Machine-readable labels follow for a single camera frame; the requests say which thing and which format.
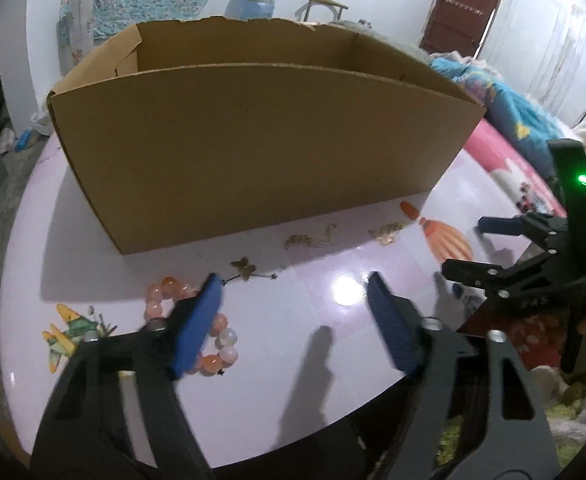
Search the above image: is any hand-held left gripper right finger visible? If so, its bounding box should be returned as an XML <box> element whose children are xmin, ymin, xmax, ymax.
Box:
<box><xmin>366</xmin><ymin>271</ymin><xmax>561</xmax><ymax>480</ymax></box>

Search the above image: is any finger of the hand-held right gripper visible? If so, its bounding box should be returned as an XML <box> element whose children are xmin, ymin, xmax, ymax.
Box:
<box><xmin>478</xmin><ymin>212</ymin><xmax>570</xmax><ymax>252</ymax></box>
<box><xmin>442</xmin><ymin>250</ymin><xmax>572</xmax><ymax>303</ymax></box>

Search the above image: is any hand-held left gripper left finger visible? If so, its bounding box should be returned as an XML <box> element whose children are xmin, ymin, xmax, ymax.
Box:
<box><xmin>29</xmin><ymin>272</ymin><xmax>224</xmax><ymax>480</ymax></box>

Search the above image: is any pale pink bead bracelet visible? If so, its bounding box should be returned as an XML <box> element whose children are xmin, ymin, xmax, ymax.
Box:
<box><xmin>144</xmin><ymin>276</ymin><xmax>239</xmax><ymax>377</ymax></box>

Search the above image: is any gold earring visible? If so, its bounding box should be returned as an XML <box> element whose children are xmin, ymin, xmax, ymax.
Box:
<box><xmin>368</xmin><ymin>221</ymin><xmax>409</xmax><ymax>247</ymax></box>

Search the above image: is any thin chain necklace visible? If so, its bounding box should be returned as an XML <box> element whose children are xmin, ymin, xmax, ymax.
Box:
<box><xmin>284</xmin><ymin>224</ymin><xmax>345</xmax><ymax>252</ymax></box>

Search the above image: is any brown cardboard box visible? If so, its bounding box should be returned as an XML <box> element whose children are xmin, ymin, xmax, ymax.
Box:
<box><xmin>47</xmin><ymin>16</ymin><xmax>486</xmax><ymax>256</ymax></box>

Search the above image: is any person's right forearm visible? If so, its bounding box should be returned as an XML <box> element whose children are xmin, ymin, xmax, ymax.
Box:
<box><xmin>528</xmin><ymin>355</ymin><xmax>586</xmax><ymax>441</ymax></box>

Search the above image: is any pink floral blanket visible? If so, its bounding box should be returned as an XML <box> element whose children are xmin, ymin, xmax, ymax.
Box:
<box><xmin>460</xmin><ymin>120</ymin><xmax>581</xmax><ymax>381</ymax></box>

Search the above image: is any blue printed quilt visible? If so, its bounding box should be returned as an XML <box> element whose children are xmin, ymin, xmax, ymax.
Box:
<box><xmin>430</xmin><ymin>52</ymin><xmax>566</xmax><ymax>181</ymax></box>

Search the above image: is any white wardrobe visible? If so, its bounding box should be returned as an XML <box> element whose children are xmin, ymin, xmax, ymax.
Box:
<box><xmin>478</xmin><ymin>0</ymin><xmax>586</xmax><ymax>126</ymax></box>

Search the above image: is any brown door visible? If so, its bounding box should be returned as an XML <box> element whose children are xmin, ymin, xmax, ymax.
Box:
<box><xmin>419</xmin><ymin>0</ymin><xmax>504</xmax><ymax>58</ymax></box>

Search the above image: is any wooden chair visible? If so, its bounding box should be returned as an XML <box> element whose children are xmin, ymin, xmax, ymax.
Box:
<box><xmin>295</xmin><ymin>0</ymin><xmax>349</xmax><ymax>25</ymax></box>

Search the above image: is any white hanging bag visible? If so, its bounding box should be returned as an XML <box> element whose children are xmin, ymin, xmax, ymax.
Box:
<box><xmin>57</xmin><ymin>0</ymin><xmax>94</xmax><ymax>73</ymax></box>

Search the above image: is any blue water bottle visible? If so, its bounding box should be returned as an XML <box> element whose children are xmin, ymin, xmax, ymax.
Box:
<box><xmin>240</xmin><ymin>0</ymin><xmax>280</xmax><ymax>21</ymax></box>

